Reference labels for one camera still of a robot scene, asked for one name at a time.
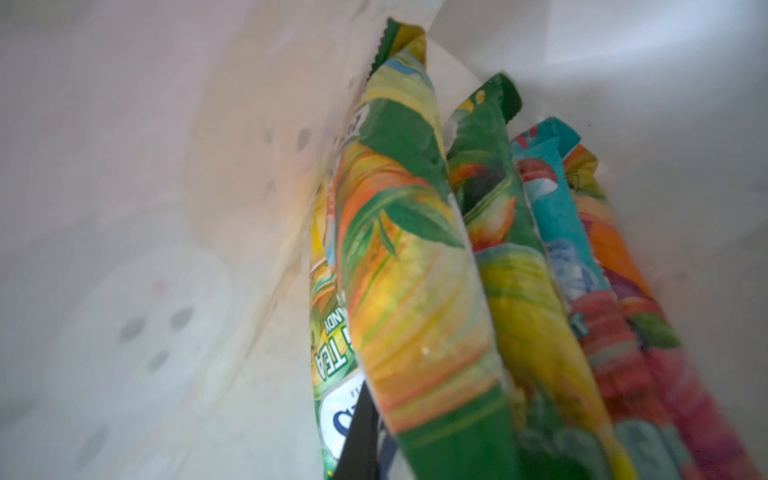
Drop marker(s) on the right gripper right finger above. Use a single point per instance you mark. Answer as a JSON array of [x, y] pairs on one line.
[[386, 453]]

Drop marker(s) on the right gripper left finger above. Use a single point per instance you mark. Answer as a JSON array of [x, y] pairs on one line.
[[359, 458]]

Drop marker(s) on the green tea candy bag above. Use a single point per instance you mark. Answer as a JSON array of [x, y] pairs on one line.
[[336, 378]]

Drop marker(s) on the yellow mango candy bag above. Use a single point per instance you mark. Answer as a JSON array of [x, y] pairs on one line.
[[406, 276]]

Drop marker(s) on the green yellow candy bag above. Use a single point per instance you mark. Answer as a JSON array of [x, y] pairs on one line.
[[562, 427]]

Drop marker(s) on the white cartoon paper bag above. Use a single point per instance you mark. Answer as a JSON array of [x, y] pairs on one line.
[[159, 159]]

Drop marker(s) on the orange berry candy bag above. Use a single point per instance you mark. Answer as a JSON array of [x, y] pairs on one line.
[[715, 446]]

